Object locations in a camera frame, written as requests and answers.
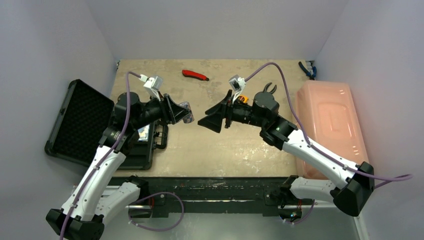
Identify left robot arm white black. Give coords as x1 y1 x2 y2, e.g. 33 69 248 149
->
46 92 193 240

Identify blue handled pliers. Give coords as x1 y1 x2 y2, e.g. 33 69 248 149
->
298 61 317 81

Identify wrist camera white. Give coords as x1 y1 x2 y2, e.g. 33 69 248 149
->
139 74 163 102
228 75 246 103

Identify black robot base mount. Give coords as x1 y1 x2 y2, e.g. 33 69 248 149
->
129 176 313 220

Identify blue playing card deck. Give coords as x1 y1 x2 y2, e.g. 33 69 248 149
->
137 125 150 142

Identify brown blue poker chip stack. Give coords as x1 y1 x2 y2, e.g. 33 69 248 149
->
178 101 195 124

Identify yellow tape measure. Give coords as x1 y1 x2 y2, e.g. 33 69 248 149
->
237 95 249 104

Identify black poker set case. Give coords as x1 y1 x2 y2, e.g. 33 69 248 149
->
44 79 169 171

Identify pink plastic storage bin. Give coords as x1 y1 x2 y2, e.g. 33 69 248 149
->
294 80 369 165

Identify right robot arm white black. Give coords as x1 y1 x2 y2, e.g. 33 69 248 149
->
197 90 375 217

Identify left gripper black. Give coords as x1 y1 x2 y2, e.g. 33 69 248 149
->
131 90 190 130

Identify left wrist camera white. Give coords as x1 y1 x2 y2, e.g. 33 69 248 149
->
139 74 163 102

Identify red utility knife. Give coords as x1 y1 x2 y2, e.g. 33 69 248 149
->
181 69 210 82

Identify aluminium frame rail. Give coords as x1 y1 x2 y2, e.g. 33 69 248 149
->
59 185 370 240

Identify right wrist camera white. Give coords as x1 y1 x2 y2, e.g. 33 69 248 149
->
228 75 246 103

